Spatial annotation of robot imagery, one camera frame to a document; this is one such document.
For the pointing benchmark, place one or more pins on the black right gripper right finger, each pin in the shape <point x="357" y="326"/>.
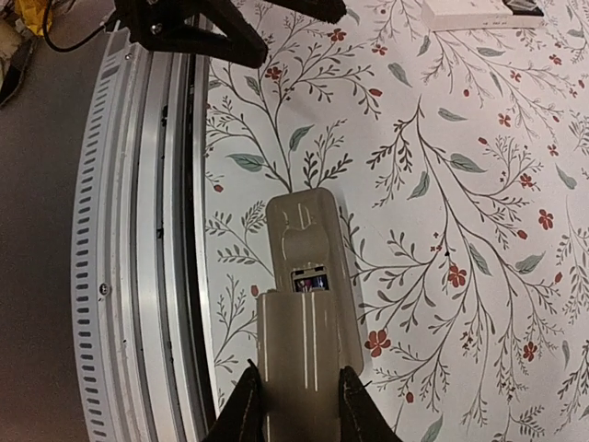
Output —
<point x="360" y="419"/>

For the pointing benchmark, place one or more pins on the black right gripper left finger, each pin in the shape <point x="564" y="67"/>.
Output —
<point x="241" y="420"/>

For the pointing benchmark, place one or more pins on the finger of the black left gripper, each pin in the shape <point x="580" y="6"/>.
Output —
<point x="330" y="11"/>
<point x="210" y="28"/>

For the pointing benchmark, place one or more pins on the small grey battery cover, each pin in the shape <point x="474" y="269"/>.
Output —
<point x="298" y="360"/>

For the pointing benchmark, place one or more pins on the small white remote control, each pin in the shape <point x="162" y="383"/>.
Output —
<point x="307" y="253"/>

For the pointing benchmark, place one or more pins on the floral patterned table mat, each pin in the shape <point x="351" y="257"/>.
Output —
<point x="459" y="160"/>

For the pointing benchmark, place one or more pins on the aluminium front frame rail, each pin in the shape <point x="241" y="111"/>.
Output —
<point x="140" y="304"/>

